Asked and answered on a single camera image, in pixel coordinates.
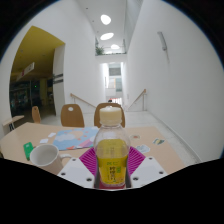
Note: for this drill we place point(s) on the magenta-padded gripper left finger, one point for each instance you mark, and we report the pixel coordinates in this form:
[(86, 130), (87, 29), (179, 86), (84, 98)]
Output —
[(75, 173)]

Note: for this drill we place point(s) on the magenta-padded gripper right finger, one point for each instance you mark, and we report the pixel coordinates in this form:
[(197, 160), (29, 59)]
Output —
[(150, 171)]

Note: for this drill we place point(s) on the yellow drink bottle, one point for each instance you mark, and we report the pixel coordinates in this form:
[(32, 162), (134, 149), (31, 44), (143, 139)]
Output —
[(112, 160)]

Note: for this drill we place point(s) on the round pale sticker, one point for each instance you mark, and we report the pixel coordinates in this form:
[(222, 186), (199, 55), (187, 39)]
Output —
[(143, 148)]

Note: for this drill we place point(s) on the yellow green sticker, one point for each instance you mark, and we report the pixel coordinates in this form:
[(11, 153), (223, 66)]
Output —
[(158, 141)]

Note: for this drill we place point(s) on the beige mug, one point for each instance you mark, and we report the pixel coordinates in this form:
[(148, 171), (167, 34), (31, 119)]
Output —
[(46, 158)]

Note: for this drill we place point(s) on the blue printed mat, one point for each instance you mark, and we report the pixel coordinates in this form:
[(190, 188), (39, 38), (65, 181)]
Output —
[(75, 138)]

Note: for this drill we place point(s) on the small orange sticker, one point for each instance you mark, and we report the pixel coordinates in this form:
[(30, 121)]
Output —
[(135, 136)]

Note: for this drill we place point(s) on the small green box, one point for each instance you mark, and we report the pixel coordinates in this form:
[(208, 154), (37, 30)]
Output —
[(28, 150)]

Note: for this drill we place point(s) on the wooden chair with cutout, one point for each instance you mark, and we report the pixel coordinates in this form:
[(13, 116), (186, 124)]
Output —
[(71, 117), (97, 116)]

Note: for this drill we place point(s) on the small wooden chair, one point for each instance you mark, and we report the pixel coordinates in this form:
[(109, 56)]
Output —
[(36, 115)]

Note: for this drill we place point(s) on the wooden stair handrail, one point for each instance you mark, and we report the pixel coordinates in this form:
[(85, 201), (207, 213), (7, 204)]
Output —
[(138, 96), (81, 100)]

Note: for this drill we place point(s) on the wooden side table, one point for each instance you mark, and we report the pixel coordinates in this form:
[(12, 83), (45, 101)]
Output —
[(12, 120)]

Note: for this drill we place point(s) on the dark shop shelf unit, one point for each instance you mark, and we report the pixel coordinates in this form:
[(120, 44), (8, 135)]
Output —
[(23, 95)]

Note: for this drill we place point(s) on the white hanging sign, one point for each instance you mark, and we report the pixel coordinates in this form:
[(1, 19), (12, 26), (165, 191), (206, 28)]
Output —
[(26, 70)]

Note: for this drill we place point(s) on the green potted plant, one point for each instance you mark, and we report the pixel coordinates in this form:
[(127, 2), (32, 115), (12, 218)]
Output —
[(99, 50)]

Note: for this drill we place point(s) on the round ceiling lights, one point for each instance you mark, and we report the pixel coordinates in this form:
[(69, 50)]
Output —
[(105, 19)]

